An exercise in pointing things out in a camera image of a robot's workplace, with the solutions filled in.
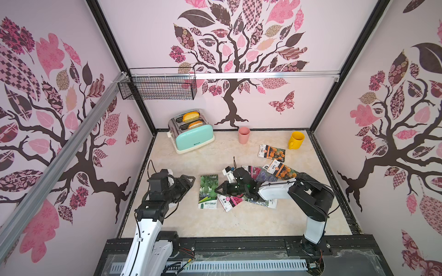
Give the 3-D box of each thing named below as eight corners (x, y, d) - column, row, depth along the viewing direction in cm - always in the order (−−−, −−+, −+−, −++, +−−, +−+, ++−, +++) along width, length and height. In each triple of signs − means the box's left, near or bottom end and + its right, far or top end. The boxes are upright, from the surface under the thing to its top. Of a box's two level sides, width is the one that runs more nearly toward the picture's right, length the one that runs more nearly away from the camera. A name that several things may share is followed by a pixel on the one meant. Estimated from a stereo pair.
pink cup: (238, 144, 113) (239, 135, 107) (238, 135, 118) (238, 126, 112) (249, 144, 113) (250, 135, 107) (248, 135, 118) (249, 126, 112)
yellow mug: (288, 150, 110) (292, 142, 104) (285, 140, 117) (288, 131, 110) (302, 150, 110) (307, 142, 104) (298, 139, 116) (302, 131, 110)
